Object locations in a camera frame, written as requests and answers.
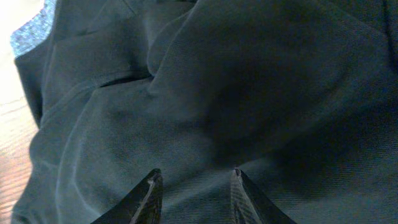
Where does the black shorts red waistband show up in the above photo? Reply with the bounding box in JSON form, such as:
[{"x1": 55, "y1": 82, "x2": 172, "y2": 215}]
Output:
[{"x1": 10, "y1": 0, "x2": 165, "y2": 126}]

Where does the black t-shirt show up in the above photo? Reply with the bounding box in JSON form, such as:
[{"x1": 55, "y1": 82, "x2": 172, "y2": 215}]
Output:
[{"x1": 11, "y1": 0, "x2": 397, "y2": 223}]

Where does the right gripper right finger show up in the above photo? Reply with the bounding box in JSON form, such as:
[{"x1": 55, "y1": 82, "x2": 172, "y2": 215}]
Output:
[{"x1": 230, "y1": 168, "x2": 296, "y2": 224}]

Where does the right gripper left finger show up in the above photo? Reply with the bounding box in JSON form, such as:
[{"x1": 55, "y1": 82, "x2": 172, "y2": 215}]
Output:
[{"x1": 91, "y1": 169, "x2": 163, "y2": 224}]

